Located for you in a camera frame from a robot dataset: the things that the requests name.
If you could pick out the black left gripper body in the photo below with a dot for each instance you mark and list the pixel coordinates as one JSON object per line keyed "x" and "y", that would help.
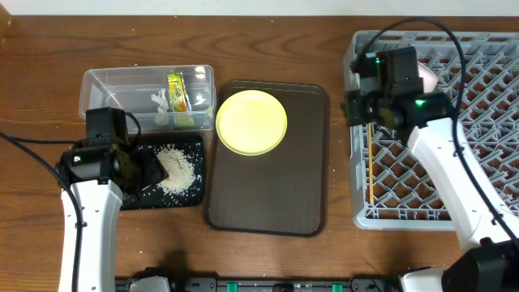
{"x": 135, "y": 169}

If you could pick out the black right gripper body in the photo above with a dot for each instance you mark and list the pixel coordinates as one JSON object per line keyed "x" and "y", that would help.
{"x": 366, "y": 109}

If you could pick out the pile of rice grains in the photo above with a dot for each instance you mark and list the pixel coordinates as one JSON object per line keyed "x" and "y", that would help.
{"x": 184, "y": 186}

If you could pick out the white rice bowl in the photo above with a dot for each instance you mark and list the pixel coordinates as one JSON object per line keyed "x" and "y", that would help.
{"x": 429, "y": 78}

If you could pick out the clear plastic wrap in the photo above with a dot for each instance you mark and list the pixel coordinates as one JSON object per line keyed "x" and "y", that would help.
{"x": 161, "y": 118}

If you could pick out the green snack wrapper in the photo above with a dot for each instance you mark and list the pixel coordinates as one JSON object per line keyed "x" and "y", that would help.
{"x": 179, "y": 100}

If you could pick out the yellow round plate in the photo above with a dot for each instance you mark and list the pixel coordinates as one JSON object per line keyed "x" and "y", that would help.
{"x": 251, "y": 122}

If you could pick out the wooden chopstick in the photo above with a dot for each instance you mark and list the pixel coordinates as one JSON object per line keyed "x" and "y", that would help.
{"x": 370, "y": 164}

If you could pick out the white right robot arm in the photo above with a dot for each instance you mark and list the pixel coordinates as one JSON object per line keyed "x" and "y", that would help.
{"x": 487, "y": 230}

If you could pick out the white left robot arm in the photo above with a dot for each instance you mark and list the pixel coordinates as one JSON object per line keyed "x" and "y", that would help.
{"x": 91, "y": 211}

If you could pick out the black plastic waste tray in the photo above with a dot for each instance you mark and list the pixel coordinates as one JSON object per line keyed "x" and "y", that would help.
{"x": 138, "y": 202}

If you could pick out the clear plastic waste bin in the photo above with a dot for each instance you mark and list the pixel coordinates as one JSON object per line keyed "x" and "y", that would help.
{"x": 130, "y": 89}

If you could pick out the grey plastic dishwasher rack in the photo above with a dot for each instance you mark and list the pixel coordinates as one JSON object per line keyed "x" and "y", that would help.
{"x": 405, "y": 197}

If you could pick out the dark brown serving tray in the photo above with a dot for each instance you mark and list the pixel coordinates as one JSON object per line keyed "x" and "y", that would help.
{"x": 283, "y": 191}

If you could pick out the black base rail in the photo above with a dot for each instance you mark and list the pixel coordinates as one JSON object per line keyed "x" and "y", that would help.
{"x": 210, "y": 282}

